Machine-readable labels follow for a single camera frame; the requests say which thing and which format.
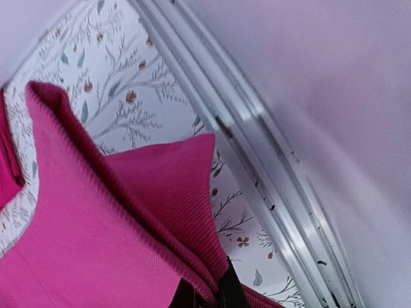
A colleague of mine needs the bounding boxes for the floral tablecloth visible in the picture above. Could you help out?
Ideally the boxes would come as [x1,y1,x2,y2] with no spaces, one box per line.
[1,1,304,307]

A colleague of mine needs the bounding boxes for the red t-shirt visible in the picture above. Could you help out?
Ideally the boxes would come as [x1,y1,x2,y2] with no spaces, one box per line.
[0,89,25,210]

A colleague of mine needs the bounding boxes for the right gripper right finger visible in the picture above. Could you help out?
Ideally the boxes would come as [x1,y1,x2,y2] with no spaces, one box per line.
[218,257,252,308]

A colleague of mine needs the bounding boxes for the pink garment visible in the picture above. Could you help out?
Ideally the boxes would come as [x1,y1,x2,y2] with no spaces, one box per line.
[1,81,276,307]

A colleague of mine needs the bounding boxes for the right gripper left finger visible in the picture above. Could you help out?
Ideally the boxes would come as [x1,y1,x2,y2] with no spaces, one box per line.
[171,278,204,308]

